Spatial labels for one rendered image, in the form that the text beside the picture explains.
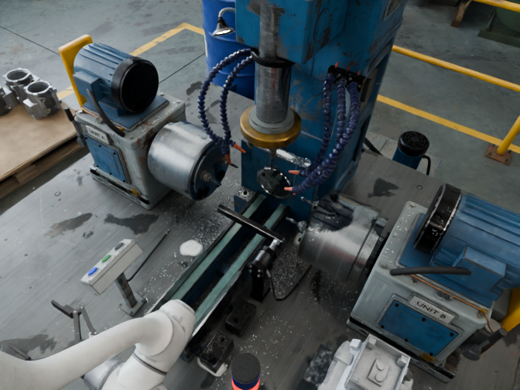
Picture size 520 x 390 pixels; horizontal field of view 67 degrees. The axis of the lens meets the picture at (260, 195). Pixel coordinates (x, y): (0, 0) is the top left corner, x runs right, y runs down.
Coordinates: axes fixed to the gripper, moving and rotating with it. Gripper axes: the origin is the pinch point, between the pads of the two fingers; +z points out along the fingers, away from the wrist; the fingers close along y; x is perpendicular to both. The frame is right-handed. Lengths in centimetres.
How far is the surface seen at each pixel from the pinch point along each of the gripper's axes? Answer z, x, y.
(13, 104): 202, -100, 128
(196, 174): -9, 12, 61
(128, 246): -7.9, 8.7, 28.4
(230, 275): -35, -4, 43
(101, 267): -5.8, 7.5, 19.5
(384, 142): -60, -41, 197
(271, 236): -41, 9, 56
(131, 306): -10.4, -17.9, 22.8
